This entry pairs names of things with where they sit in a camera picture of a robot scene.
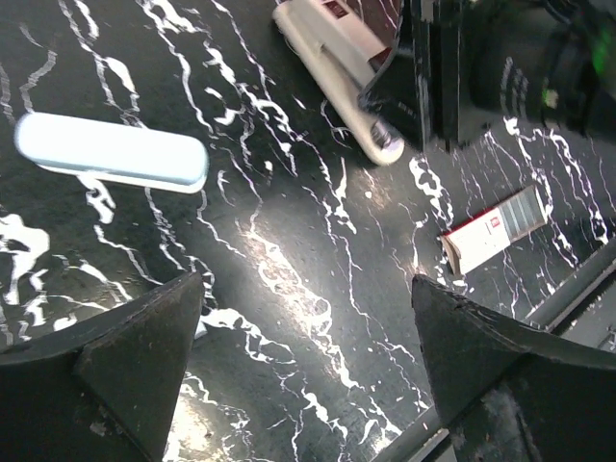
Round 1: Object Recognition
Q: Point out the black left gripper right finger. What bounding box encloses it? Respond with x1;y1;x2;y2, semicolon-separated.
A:
412;275;615;461

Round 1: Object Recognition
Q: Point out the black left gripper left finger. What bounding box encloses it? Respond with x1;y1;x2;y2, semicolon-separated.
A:
1;273;203;461

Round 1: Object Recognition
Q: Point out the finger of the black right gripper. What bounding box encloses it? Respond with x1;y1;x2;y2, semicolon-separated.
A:
358;1;433;149

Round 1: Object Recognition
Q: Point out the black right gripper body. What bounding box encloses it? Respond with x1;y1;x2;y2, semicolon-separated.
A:
432;1;615;144

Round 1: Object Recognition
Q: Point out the beige and black stapler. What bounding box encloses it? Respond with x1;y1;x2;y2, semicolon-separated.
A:
272;0;405;166

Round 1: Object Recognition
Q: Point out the light blue stapler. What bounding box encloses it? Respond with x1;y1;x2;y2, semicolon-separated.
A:
13;112;209;194

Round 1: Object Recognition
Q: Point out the red white staple box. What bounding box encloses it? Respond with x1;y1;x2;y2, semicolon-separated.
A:
440;185;548;275

